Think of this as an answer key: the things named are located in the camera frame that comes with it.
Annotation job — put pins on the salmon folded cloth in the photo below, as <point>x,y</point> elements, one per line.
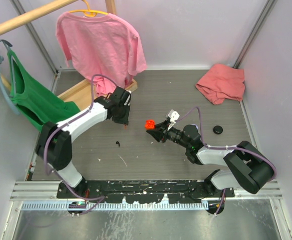
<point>222,82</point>

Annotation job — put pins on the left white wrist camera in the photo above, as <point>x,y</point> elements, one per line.
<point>128,99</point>

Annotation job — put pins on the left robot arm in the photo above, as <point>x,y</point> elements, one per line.
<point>55,142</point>

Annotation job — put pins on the grey-blue clothes hanger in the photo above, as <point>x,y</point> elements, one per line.
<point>12,106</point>

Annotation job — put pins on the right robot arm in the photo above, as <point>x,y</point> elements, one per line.
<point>245,166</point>

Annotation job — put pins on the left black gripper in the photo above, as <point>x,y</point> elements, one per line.
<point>123,120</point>

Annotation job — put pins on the orange earbud case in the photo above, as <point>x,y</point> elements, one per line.
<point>149,124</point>

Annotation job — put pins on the orange clothes hanger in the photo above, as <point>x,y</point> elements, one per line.
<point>87,11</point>

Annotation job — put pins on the wooden clothes rack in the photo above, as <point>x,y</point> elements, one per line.
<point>79,93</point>

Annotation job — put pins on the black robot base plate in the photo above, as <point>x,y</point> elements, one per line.
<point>150,191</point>

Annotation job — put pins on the pink t-shirt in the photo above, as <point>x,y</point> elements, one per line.
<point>106,50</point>

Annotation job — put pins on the white slotted cable duct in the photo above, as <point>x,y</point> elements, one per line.
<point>79,206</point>

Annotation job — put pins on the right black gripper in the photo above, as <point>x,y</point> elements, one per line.
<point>161,133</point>

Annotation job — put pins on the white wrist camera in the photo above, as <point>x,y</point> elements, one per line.
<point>173,117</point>
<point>128,99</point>

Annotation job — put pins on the green tank top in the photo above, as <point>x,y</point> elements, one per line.
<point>37,103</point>

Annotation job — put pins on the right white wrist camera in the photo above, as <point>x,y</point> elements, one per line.
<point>173,117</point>

